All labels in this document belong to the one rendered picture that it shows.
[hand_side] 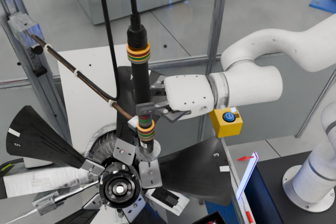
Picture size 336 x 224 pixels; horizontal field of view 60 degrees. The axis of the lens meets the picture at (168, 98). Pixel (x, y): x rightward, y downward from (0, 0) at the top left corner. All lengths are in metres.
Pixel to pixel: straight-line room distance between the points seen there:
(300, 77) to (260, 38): 1.33
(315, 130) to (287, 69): 1.00
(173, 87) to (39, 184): 0.62
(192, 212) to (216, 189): 1.20
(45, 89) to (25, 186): 0.49
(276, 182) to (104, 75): 0.78
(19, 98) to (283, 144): 1.95
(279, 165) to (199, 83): 0.73
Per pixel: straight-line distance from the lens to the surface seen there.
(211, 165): 0.98
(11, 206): 2.43
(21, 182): 1.11
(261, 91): 0.68
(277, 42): 0.69
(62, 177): 1.07
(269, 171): 1.28
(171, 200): 1.09
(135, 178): 0.87
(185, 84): 0.66
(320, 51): 0.65
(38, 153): 0.97
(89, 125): 1.12
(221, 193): 0.98
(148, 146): 0.77
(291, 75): 1.96
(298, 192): 1.25
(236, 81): 0.66
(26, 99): 1.70
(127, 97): 0.90
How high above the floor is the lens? 2.02
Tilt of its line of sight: 48 degrees down
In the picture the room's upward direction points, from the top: straight up
